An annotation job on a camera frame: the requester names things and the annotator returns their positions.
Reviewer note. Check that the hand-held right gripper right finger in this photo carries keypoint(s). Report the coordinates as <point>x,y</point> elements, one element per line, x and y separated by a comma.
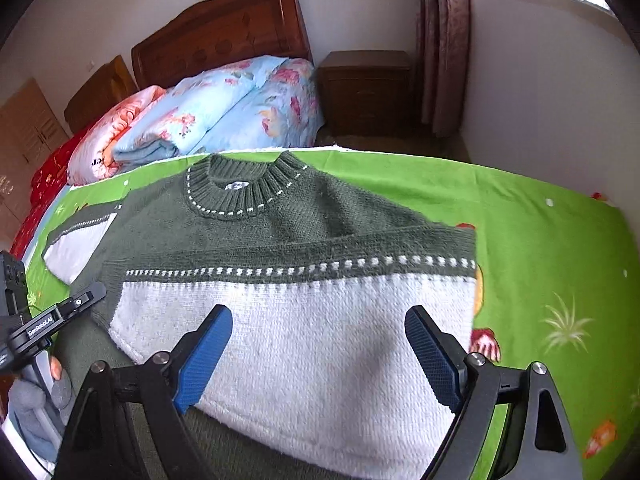
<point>432,355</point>

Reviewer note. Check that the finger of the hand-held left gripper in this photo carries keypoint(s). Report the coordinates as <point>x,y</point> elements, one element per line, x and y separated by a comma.
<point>85,299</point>

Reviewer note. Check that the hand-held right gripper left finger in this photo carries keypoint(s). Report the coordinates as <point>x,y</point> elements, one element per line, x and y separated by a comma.
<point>205,355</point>

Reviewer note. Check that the green and white knit sweater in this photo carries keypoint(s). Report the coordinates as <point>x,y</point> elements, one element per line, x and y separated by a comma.
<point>310,240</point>

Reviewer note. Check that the person's left hand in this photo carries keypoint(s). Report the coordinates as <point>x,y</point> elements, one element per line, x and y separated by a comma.
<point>56,367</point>

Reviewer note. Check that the red patterned blanket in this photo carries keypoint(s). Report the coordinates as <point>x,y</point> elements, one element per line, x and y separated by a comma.
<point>50,170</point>

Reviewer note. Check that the green printed bedsheet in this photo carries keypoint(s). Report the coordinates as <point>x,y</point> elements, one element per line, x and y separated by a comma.
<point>550,260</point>

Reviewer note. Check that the pink floral quilt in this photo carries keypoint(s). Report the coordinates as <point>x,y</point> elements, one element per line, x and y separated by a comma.
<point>105,140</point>

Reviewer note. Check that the light wooden wardrobe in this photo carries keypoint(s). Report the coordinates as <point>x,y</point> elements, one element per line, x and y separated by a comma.
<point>27,130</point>

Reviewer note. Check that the small wooden headboard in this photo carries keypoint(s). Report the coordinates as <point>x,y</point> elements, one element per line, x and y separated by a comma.
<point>97,92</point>

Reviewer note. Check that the blue floral quilt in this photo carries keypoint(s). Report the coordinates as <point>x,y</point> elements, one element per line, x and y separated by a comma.
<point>235,105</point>

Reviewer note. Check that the dark wooden nightstand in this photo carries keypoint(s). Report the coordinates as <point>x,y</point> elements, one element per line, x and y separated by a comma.
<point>365,92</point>

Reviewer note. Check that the large carved wooden headboard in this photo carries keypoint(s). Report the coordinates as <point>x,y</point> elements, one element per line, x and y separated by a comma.
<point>225,30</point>

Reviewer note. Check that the pink floral curtain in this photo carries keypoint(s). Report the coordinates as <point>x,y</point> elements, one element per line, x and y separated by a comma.
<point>442,50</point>

